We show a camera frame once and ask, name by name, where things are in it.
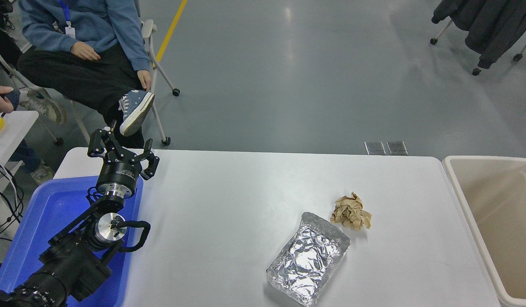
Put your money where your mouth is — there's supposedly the person beside side table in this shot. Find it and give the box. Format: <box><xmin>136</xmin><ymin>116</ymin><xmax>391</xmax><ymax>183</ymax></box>
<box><xmin>0</xmin><ymin>84</ymin><xmax>67</xmax><ymax>185</ymax></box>

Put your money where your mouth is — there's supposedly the white side table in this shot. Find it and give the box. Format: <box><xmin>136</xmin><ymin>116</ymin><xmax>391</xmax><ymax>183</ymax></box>
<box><xmin>0</xmin><ymin>110</ymin><xmax>40</xmax><ymax>184</ymax></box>

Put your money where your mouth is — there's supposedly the black cable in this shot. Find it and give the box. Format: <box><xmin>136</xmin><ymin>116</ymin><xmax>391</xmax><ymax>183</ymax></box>
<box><xmin>0</xmin><ymin>160</ymin><xmax>25</xmax><ymax>239</ymax></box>

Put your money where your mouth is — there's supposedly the seated person's left hand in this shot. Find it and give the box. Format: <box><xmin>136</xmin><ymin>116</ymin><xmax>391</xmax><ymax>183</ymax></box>
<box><xmin>137</xmin><ymin>69</ymin><xmax>153</xmax><ymax>91</ymax></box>

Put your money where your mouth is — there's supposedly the seated person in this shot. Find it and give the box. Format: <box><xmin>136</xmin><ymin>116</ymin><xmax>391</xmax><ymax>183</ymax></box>
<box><xmin>16</xmin><ymin>0</ymin><xmax>156</xmax><ymax>149</ymax></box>

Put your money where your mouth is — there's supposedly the seated person's right hand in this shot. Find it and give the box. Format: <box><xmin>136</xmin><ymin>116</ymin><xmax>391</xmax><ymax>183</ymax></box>
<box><xmin>70</xmin><ymin>41</ymin><xmax>102</xmax><ymax>62</ymax></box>

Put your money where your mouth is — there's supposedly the blue plastic tray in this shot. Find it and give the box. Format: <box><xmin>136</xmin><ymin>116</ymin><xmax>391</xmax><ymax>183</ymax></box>
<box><xmin>0</xmin><ymin>176</ymin><xmax>144</xmax><ymax>307</ymax></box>

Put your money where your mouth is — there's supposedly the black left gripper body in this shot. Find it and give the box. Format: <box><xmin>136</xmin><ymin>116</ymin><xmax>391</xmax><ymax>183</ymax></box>
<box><xmin>96</xmin><ymin>153</ymin><xmax>142</xmax><ymax>191</ymax></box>

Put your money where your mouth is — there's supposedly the white wheeled chair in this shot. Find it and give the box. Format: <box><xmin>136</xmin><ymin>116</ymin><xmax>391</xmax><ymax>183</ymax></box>
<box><xmin>62</xmin><ymin>18</ymin><xmax>181</xmax><ymax>146</ymax></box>

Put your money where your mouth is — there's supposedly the large pale bin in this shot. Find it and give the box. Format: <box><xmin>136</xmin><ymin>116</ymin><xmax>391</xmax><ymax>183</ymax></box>
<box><xmin>442</xmin><ymin>155</ymin><xmax>526</xmax><ymax>307</ymax></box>

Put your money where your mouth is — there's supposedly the crinkled foil tray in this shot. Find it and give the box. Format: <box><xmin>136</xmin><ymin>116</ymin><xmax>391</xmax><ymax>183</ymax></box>
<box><xmin>266</xmin><ymin>212</ymin><xmax>351</xmax><ymax>307</ymax></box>

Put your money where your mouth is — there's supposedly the crumpled tan paper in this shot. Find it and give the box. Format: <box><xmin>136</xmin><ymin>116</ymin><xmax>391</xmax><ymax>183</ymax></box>
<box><xmin>330</xmin><ymin>192</ymin><xmax>372</xmax><ymax>232</ymax></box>

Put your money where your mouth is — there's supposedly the dark coat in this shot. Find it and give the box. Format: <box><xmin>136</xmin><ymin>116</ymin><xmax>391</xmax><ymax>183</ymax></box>
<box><xmin>431</xmin><ymin>0</ymin><xmax>526</xmax><ymax>70</ymax></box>

